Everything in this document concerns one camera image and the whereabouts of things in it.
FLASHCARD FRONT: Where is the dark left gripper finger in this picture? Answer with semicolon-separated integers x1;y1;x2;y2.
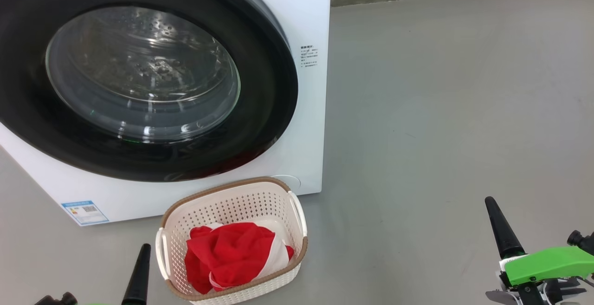
122;244;152;305

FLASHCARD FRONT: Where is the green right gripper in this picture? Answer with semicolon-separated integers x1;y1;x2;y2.
484;196;594;305

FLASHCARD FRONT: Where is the red and white garment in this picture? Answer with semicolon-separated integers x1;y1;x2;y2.
184;221;295;295

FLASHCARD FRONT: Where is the black glass washing machine door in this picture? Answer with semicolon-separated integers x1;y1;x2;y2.
0;0;299;182

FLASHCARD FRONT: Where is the cream basket with brown rim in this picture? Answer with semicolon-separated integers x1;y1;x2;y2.
155;176;308;305

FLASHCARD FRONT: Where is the white front-load washing machine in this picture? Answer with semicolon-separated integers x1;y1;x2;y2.
0;0;332;227

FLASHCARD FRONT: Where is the blue energy label sticker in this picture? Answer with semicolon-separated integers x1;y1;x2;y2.
60;200;110;226

